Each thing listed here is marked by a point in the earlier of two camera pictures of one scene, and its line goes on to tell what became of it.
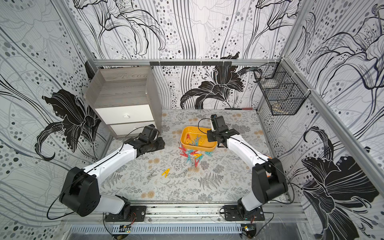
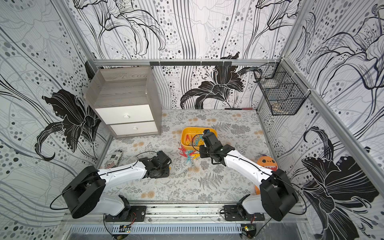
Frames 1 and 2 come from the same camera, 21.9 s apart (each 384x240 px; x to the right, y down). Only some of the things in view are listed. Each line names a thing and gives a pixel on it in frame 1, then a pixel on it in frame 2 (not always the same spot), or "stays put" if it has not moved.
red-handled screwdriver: (241, 108) stays put
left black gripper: (161, 145) -> (167, 168)
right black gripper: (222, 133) -> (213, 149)
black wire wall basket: (284, 92) stays put
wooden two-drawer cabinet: (127, 99) stays put
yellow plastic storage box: (195, 138) stays put
